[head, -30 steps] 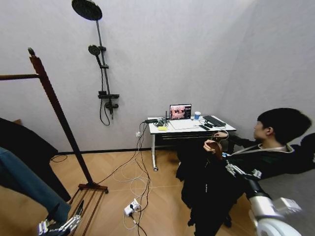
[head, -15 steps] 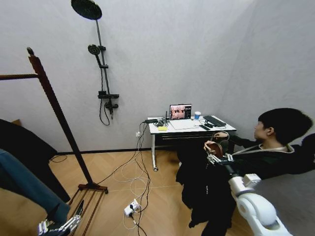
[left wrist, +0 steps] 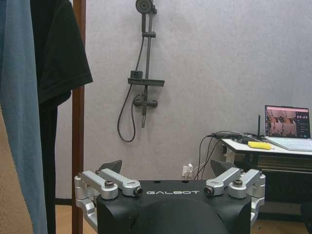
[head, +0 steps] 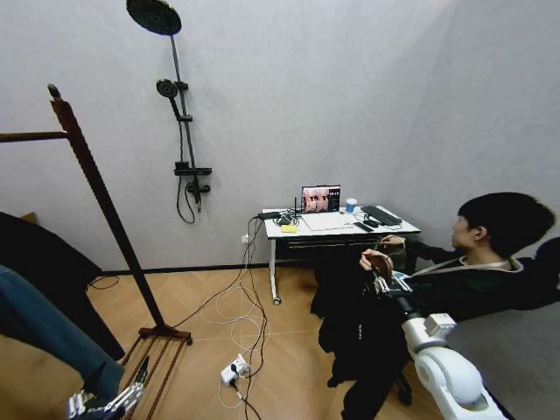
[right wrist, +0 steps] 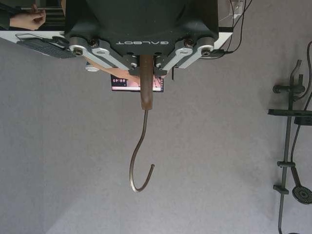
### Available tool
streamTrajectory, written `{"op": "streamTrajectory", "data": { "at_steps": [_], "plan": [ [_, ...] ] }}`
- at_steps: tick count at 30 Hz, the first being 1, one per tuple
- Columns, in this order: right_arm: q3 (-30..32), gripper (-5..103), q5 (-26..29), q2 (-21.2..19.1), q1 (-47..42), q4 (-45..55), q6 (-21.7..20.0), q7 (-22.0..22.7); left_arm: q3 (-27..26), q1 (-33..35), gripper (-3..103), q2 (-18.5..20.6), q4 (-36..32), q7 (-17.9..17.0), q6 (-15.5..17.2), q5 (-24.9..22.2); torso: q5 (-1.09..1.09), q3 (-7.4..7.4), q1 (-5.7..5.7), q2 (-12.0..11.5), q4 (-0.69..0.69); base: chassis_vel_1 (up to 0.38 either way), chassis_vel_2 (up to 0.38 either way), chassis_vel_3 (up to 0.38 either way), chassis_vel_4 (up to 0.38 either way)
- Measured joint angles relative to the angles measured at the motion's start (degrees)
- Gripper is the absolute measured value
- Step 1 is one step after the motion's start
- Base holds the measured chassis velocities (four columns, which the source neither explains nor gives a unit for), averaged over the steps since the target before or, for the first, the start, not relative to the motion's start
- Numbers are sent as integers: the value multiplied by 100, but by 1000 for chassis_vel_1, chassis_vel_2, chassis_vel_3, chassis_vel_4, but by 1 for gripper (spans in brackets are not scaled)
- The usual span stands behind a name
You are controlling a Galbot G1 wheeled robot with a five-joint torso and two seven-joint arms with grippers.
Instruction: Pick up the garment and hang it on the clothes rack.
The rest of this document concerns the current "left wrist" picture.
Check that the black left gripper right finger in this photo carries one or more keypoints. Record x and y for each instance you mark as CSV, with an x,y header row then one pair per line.
x,y
234,181

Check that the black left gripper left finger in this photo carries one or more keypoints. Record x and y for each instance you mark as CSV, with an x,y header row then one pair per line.
x,y
107,181

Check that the blue hanging garment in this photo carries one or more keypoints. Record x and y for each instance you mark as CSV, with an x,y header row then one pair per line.
x,y
19,97

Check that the yellow flat object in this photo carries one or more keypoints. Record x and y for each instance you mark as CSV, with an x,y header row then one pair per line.
x,y
259,145

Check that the black upright antenna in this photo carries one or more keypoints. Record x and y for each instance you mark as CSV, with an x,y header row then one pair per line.
x,y
259,125

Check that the open silver laptop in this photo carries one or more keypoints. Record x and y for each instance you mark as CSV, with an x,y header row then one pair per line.
x,y
287,129

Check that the dark grey shower set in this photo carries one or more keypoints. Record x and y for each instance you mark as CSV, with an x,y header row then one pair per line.
x,y
143,73

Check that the black hanging t-shirt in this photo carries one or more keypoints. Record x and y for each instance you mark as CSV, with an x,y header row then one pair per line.
x,y
57,61

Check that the white desk with dark frame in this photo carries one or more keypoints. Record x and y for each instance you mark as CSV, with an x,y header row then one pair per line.
x,y
273,165

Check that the white wall power socket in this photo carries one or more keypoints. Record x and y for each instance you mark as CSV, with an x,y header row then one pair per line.
x,y
187,171

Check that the brown wooden rack post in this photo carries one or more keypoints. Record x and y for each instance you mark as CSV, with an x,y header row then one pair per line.
x,y
78,122

